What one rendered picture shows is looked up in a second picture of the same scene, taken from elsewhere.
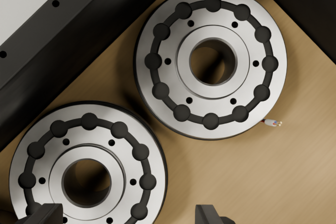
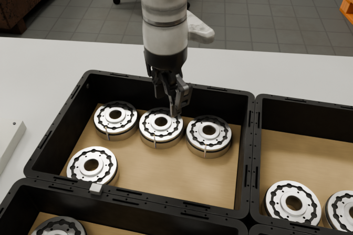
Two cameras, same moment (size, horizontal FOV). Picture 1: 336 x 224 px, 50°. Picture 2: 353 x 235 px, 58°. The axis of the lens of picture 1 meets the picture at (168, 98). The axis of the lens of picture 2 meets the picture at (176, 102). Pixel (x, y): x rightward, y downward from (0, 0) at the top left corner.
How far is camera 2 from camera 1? 57 cm
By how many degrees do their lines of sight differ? 47
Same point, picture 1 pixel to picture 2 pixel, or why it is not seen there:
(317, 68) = (231, 166)
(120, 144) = (174, 124)
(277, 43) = (226, 141)
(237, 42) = (218, 131)
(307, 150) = (206, 177)
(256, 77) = (213, 141)
